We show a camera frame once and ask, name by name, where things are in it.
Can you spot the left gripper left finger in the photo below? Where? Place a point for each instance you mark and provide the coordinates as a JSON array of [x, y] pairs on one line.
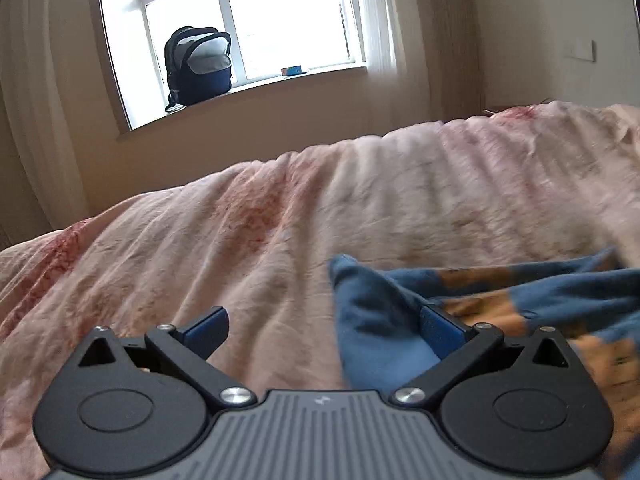
[[183, 353]]

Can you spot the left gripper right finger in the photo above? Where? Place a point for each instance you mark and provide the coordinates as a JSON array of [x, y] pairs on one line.
[[462, 351]]

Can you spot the blue patterned child pants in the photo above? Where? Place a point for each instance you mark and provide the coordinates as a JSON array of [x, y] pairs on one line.
[[592, 301]]

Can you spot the pink floral bed quilt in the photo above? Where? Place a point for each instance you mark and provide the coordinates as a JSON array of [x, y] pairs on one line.
[[546, 182]]

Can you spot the dark blue backpack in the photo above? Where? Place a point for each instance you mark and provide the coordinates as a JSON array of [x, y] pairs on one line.
[[198, 65]]

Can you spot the small blue box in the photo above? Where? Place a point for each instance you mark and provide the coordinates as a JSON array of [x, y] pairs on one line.
[[292, 71]]

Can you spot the white framed window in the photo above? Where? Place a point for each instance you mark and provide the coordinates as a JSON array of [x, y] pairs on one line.
[[319, 35]]

